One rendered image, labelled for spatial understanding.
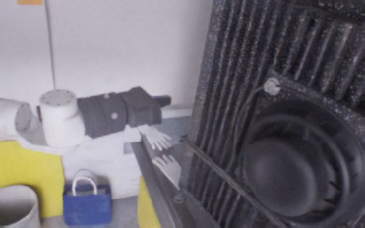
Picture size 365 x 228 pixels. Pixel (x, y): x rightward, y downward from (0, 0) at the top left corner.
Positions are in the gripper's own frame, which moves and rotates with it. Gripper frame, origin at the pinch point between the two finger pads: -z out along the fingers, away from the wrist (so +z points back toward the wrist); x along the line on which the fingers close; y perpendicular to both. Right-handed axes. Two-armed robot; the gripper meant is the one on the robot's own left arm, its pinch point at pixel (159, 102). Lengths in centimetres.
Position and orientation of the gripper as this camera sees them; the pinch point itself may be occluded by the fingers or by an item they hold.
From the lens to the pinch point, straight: 64.8
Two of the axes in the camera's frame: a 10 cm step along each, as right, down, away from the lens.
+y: -1.4, 8.4, 5.2
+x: -5.8, -5.0, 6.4
